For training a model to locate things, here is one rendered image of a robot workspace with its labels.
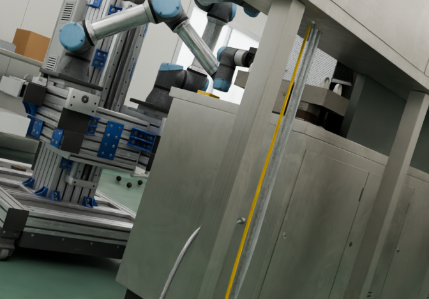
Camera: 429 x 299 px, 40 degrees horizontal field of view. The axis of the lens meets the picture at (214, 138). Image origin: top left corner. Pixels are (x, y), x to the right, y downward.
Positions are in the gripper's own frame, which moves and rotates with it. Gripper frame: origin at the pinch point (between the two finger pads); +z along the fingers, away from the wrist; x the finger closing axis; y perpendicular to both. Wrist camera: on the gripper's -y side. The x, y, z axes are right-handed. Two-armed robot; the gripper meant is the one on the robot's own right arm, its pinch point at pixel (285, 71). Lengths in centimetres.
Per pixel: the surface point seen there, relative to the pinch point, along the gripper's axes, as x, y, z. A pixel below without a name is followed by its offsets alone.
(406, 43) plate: -20, 13, 55
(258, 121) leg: -75, -26, 52
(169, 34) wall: 258, 59, -357
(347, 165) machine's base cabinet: 7.9, -27.8, 34.4
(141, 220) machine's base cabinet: -26, -73, -25
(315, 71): -0.3, 2.5, 13.6
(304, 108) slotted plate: -18.9, -14.3, 26.7
